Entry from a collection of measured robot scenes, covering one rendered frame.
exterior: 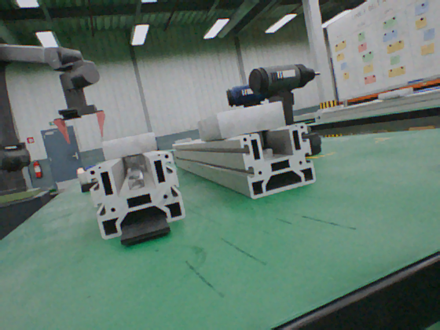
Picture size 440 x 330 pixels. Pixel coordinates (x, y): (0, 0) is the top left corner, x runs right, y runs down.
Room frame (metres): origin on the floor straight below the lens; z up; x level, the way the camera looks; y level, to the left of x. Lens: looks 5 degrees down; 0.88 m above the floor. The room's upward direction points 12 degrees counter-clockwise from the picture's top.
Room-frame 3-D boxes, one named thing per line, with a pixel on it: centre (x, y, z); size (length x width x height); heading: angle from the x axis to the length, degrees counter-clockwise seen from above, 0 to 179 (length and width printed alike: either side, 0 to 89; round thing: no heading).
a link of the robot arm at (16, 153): (1.22, 0.81, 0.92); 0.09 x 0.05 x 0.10; 59
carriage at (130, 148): (0.76, 0.23, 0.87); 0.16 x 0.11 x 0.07; 16
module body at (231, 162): (0.81, 0.05, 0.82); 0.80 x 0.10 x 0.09; 16
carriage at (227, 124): (0.57, -0.02, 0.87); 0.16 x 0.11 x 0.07; 16
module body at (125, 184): (0.76, 0.23, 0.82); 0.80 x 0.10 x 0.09; 16
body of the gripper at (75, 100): (1.00, 0.43, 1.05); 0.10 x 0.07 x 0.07; 106
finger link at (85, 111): (1.01, 0.39, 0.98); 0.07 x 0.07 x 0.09; 16
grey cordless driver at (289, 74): (0.76, -0.17, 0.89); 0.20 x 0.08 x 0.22; 118
